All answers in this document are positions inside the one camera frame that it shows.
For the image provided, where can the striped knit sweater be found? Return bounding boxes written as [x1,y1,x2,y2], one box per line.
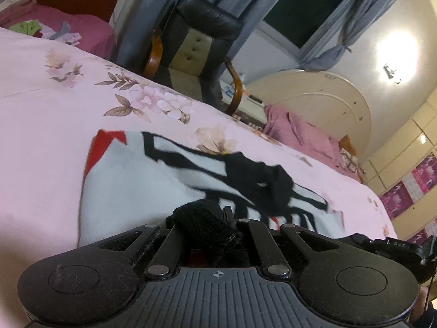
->
[78,130,346,246]

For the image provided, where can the cream wardrobe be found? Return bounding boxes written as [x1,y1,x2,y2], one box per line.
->
[361,92,436,243]

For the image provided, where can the orange patterned cloth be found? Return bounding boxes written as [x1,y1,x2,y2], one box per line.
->
[338,135,364,184]

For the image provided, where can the pink crumpled blanket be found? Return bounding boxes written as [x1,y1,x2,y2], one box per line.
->
[264,105,359,182]

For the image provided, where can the white bedside table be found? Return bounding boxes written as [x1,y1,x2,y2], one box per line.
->
[219,80,267,131]

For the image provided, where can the cream arched headboard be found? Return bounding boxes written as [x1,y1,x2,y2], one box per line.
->
[247,70,372,157]

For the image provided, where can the pink floral bedsheet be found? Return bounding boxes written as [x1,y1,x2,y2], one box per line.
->
[1,29,395,327]

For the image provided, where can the black leather office chair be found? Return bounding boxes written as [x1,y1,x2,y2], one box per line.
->
[142,0,244,116]

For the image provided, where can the magenta blanket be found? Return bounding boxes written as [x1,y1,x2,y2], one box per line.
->
[1,4,116,59]

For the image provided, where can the dark window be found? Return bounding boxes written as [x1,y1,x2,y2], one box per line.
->
[259,0,353,54]

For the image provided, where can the tied grey curtain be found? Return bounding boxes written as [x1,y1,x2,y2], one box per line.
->
[300,0,396,71]

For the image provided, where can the striped pink pillow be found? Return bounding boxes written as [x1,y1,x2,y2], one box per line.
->
[0,0,36,25]

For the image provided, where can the pink wall poster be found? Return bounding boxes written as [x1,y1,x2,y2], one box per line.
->
[380,151,437,220]

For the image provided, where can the wall lamp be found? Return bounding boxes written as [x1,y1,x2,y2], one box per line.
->
[383,64,402,84]

